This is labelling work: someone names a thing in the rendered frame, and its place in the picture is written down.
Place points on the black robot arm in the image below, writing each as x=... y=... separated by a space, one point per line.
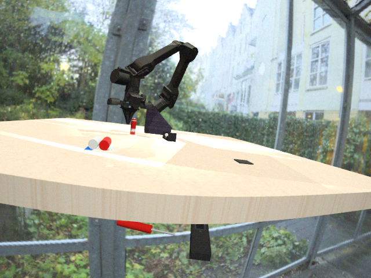
x=145 y=64

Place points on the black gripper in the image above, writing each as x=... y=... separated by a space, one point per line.
x=129 y=112

